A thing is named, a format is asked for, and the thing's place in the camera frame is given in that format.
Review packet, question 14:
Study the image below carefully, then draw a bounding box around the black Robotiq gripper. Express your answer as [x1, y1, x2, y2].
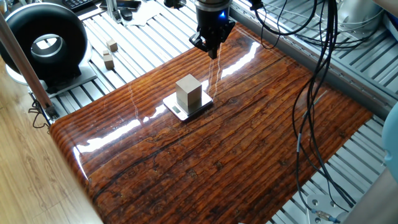
[188, 6, 236, 60]

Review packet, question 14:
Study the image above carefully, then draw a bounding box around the light wooden cube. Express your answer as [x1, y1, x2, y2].
[175, 73, 203, 108]

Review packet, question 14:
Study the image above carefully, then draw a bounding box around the small silver digital scale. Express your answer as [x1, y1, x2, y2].
[162, 90, 214, 122]

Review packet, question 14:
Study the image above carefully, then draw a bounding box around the white paper sheet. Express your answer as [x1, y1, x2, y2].
[124, 1, 165, 27]

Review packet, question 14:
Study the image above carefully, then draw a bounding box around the black computer mouse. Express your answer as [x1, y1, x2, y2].
[120, 8, 134, 22]

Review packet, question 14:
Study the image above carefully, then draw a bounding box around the small wooden block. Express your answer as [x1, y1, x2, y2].
[106, 39, 119, 53]
[103, 54, 115, 71]

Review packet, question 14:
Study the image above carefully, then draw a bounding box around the short aluminium upright profile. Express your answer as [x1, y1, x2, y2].
[105, 0, 123, 24]

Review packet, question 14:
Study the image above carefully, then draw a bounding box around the glossy wood-grain board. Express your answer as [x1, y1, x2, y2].
[49, 21, 374, 224]

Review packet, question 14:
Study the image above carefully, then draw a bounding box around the black keyboard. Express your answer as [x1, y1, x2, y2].
[61, 0, 98, 14]

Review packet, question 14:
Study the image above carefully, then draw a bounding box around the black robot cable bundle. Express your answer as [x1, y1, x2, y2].
[248, 0, 379, 214]

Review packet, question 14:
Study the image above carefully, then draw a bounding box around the grey aluminium table rail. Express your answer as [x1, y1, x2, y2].
[229, 4, 398, 121]

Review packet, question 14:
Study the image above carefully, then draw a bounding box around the black ring-shaped device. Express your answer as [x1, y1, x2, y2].
[0, 2, 99, 95]

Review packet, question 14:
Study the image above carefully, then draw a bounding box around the aluminium frame post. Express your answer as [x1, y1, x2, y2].
[0, 12, 60, 121]

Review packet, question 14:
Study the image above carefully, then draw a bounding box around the thin black dangling cable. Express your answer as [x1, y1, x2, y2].
[27, 98, 52, 134]

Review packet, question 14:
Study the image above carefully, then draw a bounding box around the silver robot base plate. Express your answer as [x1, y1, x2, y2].
[305, 194, 353, 224]

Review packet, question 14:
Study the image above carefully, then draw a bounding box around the blue-grey cable with metal plug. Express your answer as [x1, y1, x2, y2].
[310, 208, 342, 224]

